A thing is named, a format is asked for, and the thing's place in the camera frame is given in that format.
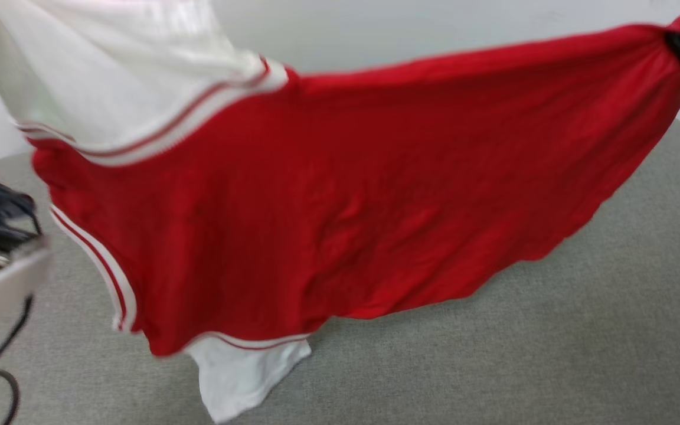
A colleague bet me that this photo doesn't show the red and white garment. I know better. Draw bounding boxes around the red and white garment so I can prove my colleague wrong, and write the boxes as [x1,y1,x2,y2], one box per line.
[0,0,680,424]

